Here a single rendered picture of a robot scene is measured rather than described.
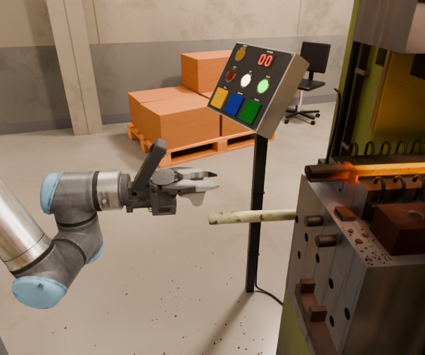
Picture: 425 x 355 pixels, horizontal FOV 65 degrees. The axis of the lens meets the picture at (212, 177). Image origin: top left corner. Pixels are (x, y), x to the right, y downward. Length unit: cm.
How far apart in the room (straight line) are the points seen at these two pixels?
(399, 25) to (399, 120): 40
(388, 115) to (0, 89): 381
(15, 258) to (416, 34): 81
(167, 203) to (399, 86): 68
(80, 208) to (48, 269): 14
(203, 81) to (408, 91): 264
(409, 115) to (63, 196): 92
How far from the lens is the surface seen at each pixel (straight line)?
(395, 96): 105
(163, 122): 288
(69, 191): 76
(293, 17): 466
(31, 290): 74
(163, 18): 410
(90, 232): 82
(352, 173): 82
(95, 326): 180
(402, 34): 72
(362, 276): 73
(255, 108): 116
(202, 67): 346
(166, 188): 71
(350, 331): 84
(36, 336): 186
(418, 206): 81
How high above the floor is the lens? 136
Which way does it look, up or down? 29 degrees down
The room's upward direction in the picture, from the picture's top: straight up
